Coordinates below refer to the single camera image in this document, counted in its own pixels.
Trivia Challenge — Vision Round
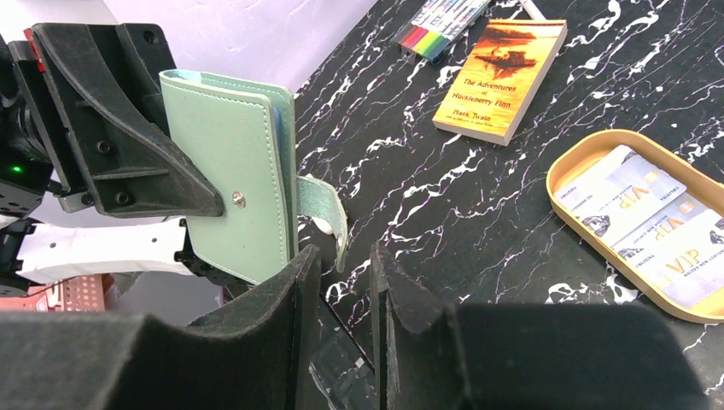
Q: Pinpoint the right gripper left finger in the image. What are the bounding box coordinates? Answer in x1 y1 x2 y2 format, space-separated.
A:
1 245 321 409

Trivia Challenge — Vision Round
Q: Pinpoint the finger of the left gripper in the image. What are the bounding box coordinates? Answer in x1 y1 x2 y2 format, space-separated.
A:
115 23 176 135
31 22 223 218

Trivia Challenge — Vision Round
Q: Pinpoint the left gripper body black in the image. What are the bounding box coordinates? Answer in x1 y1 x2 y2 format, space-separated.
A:
1 38 94 218

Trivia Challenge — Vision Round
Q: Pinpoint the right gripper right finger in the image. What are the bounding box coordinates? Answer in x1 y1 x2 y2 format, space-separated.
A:
371 243 709 409

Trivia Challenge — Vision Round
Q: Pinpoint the green card holder wallet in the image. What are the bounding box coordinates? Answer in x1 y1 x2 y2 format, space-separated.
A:
159 69 348 284

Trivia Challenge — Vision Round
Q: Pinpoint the silver vip card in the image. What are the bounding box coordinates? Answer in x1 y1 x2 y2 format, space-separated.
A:
554 144 686 246
613 192 709 259
628 210 723 309

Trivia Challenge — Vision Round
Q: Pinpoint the tan oval tray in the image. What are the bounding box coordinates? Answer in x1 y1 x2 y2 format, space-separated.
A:
546 129 723 323

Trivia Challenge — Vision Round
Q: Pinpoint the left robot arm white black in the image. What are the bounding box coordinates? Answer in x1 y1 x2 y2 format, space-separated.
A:
1 22 252 297

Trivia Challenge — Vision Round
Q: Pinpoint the orange paperback book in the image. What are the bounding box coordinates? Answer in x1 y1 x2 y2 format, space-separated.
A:
432 19 568 146

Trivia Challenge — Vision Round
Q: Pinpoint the pack of coloured markers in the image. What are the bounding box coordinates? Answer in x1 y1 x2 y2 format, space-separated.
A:
392 0 490 62

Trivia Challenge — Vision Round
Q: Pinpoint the white marker pen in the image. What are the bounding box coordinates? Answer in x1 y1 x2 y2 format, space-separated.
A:
519 0 546 21

